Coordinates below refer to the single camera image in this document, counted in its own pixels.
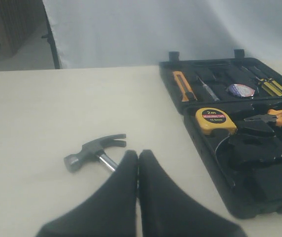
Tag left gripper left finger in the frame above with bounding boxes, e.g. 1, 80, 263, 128
37, 150, 138, 237

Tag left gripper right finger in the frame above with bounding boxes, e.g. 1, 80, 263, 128
139, 150, 246, 237

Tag claw hammer black grip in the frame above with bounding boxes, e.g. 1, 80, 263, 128
64, 133, 126, 173

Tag black electrical tape roll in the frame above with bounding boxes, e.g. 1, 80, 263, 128
226, 83, 255, 98

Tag black plastic tool case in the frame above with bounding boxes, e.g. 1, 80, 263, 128
159, 49, 282, 219

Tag yellow tape measure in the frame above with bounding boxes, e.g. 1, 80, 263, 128
195, 107, 237, 135

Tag orange utility knife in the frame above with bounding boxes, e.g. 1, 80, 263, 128
173, 71, 197, 102

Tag clear test pen screwdriver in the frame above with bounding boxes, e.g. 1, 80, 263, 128
197, 76, 220, 101

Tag long yellow black screwdriver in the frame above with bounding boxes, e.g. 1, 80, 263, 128
242, 66, 280, 97

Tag short yellow black screwdriver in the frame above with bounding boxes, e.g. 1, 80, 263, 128
267, 76, 282, 92

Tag white backdrop cloth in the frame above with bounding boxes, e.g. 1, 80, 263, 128
44, 0, 282, 68

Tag black backdrop stand pole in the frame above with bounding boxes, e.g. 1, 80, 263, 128
41, 3, 61, 70

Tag orange handled pliers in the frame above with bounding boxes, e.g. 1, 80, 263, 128
243, 109, 282, 139

